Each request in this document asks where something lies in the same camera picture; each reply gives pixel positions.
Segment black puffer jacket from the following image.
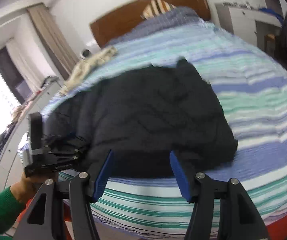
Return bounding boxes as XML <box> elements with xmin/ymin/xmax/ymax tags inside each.
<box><xmin>44</xmin><ymin>59</ymin><xmax>238</xmax><ymax>178</ymax></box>

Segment white drawer cabinet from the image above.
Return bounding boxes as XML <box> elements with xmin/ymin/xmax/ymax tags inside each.
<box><xmin>0</xmin><ymin>79</ymin><xmax>61</xmax><ymax>192</ymax></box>

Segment blue checked duvet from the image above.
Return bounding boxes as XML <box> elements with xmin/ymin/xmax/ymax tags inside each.
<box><xmin>108</xmin><ymin>6</ymin><xmax>201</xmax><ymax>46</ymax></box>

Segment wooden chair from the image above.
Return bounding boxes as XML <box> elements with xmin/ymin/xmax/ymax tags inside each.
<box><xmin>264</xmin><ymin>34</ymin><xmax>280</xmax><ymax>57</ymax></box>

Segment wooden headboard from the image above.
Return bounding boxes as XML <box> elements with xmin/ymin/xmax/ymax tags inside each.
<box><xmin>90</xmin><ymin>0</ymin><xmax>211</xmax><ymax>48</ymax></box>

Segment beige curtain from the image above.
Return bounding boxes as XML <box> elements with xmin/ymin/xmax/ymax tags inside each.
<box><xmin>27</xmin><ymin>3</ymin><xmax>79</xmax><ymax>80</ymax></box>

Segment person left hand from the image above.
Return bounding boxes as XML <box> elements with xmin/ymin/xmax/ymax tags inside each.
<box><xmin>10</xmin><ymin>172</ymin><xmax>58</xmax><ymax>205</ymax></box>

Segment striped bed sheet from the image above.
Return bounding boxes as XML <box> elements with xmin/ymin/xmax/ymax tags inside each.
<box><xmin>41</xmin><ymin>21</ymin><xmax>287</xmax><ymax>239</ymax></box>

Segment striped pillow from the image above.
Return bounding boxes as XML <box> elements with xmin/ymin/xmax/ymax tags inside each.
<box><xmin>141</xmin><ymin>0</ymin><xmax>176</xmax><ymax>20</ymax></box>

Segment white sheer curtain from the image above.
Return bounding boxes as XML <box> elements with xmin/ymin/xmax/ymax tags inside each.
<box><xmin>4</xmin><ymin>38</ymin><xmax>46</xmax><ymax>93</ymax></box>

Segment white round heater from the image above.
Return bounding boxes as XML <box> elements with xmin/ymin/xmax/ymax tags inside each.
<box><xmin>80</xmin><ymin>49</ymin><xmax>92</xmax><ymax>60</ymax></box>

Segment cream knitted garment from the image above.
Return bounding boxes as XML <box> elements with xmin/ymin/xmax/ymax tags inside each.
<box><xmin>59</xmin><ymin>46</ymin><xmax>117</xmax><ymax>96</ymax></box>

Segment white desk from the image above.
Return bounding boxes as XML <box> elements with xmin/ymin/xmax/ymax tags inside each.
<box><xmin>215</xmin><ymin>3</ymin><xmax>281</xmax><ymax>50</ymax></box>

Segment green sleeve forearm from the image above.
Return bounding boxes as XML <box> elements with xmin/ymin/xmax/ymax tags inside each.
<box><xmin>0</xmin><ymin>187</ymin><xmax>25</xmax><ymax>235</ymax></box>

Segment blue cloth on desk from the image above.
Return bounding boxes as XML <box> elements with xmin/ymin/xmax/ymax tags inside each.
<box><xmin>259</xmin><ymin>8</ymin><xmax>284</xmax><ymax>24</ymax></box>

